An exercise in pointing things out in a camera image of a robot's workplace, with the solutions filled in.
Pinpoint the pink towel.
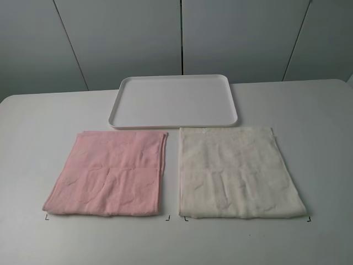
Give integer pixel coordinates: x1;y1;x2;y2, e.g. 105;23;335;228
42;131;168;216

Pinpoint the cream white towel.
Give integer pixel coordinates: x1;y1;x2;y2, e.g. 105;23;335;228
179;127;307;219

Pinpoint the white plastic tray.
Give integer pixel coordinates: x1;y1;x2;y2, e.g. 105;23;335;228
108;75;238;129

